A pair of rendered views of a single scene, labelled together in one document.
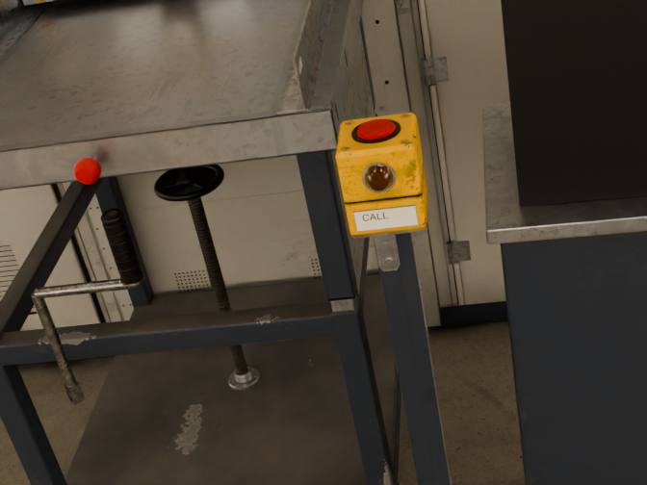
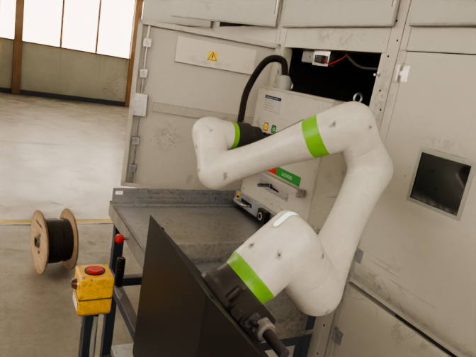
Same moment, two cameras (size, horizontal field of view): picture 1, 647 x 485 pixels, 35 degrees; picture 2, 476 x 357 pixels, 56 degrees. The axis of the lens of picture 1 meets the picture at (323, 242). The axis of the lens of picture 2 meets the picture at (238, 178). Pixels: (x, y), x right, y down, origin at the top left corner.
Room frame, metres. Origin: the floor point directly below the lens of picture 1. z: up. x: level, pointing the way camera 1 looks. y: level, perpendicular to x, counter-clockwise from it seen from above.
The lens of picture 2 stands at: (0.51, -1.03, 1.43)
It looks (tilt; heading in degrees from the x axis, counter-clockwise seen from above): 13 degrees down; 49
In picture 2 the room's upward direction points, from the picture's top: 10 degrees clockwise
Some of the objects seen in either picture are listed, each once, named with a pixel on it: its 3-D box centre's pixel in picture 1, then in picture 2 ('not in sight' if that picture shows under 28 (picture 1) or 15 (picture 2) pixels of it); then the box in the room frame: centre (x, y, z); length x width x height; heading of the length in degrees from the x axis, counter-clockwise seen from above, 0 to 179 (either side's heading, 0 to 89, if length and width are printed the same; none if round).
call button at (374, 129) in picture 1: (376, 134); (94, 271); (0.95, -0.07, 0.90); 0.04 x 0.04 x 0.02
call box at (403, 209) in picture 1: (383, 174); (93, 288); (0.94, -0.07, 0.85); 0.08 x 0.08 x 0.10; 79
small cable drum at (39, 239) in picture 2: not in sight; (53, 240); (1.43, 1.67, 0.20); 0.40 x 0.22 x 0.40; 89
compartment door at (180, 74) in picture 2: not in sight; (200, 115); (1.70, 0.64, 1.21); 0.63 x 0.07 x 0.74; 148
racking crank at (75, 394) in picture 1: (94, 312); (112, 287); (1.20, 0.32, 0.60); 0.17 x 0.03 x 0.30; 79
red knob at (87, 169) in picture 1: (89, 167); (122, 238); (1.18, 0.27, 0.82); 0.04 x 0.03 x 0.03; 169
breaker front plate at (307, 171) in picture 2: not in sight; (278, 154); (1.75, 0.16, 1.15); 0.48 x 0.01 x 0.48; 79
